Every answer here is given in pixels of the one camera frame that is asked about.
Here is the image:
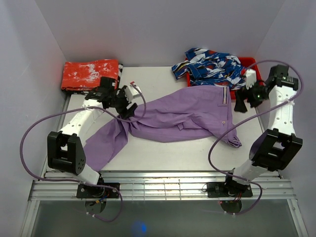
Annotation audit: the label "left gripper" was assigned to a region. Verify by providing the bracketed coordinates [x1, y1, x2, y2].
[109, 85, 137, 119]

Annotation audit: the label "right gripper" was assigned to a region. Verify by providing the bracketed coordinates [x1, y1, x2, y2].
[233, 78, 269, 113]

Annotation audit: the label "purple trousers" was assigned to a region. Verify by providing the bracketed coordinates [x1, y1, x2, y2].
[84, 85, 241, 171]

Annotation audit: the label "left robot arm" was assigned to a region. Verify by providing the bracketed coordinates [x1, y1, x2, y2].
[47, 77, 142, 198]

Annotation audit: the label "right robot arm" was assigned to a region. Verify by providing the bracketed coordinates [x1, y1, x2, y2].
[223, 65, 303, 196]

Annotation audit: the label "blue patterned trousers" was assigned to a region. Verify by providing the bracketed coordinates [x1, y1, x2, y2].
[171, 48, 256, 90]

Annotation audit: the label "red plastic bin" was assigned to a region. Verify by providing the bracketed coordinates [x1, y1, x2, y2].
[186, 57, 261, 92]

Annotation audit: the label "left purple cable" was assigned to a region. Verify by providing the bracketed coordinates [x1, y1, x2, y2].
[19, 83, 149, 222]

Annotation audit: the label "purple cable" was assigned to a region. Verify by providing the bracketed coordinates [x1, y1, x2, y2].
[201, 60, 305, 216]
[19, 83, 149, 222]

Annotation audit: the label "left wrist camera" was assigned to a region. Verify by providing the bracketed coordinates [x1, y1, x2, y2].
[123, 82, 141, 102]

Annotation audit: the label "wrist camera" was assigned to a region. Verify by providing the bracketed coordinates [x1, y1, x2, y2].
[244, 69, 257, 89]
[123, 82, 141, 102]

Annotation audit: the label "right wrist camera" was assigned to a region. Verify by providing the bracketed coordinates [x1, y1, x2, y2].
[244, 69, 257, 89]

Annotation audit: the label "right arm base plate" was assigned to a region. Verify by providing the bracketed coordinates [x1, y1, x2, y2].
[201, 182, 253, 198]

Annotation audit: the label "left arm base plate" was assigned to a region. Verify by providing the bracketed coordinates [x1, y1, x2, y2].
[76, 184, 119, 199]

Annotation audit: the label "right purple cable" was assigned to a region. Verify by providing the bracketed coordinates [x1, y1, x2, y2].
[201, 60, 305, 216]

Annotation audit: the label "aluminium frame rail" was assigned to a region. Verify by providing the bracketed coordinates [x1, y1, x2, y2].
[20, 169, 308, 237]

